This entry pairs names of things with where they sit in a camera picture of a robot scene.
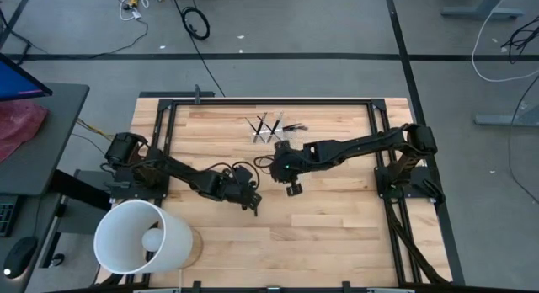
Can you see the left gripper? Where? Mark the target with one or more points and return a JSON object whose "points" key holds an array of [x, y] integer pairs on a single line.
{"points": [[231, 190]]}

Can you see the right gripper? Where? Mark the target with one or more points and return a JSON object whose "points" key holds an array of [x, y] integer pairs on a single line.
{"points": [[286, 164]]}

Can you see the long black makeup brush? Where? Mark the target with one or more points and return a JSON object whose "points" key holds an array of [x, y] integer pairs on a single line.
{"points": [[292, 129]]}

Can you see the thin black makeup brush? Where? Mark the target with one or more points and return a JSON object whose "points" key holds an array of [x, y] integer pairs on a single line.
{"points": [[252, 126], [267, 129]]}

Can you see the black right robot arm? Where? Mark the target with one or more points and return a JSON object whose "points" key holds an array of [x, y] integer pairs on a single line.
{"points": [[358, 145]]}

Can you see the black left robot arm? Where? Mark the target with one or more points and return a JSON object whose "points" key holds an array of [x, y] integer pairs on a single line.
{"points": [[181, 173]]}

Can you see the clear acrylic organizer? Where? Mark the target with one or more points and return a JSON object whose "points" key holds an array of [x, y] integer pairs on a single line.
{"points": [[278, 137]]}

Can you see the black bar with clamp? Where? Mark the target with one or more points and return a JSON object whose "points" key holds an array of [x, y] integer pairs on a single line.
{"points": [[177, 94]]}

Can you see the black support beam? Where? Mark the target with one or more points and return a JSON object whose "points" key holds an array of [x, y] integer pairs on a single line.
{"points": [[80, 188]]}

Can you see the black side desk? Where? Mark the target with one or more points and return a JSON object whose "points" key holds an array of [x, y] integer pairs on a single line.
{"points": [[50, 129]]}

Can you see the black computer mouse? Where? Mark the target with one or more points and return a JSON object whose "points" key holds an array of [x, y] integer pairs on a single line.
{"points": [[19, 255]]}

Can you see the black keyboard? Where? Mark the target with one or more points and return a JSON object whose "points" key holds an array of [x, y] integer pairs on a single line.
{"points": [[6, 215]]}

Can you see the pink red cloth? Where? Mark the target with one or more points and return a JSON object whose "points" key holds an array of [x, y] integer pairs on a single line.
{"points": [[19, 124]]}

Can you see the grey desk leg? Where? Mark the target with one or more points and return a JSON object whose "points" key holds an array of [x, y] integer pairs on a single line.
{"points": [[484, 13]]}

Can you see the computer monitor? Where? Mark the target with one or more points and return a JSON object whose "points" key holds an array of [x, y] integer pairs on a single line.
{"points": [[17, 80]]}

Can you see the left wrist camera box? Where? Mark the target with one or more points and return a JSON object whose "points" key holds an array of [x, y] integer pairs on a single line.
{"points": [[243, 175]]}

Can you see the black aluminium table frame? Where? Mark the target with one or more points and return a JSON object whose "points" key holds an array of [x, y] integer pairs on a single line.
{"points": [[316, 102]]}

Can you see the black frame clamp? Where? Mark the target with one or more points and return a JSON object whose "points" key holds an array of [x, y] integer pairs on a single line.
{"points": [[196, 287], [346, 287]]}

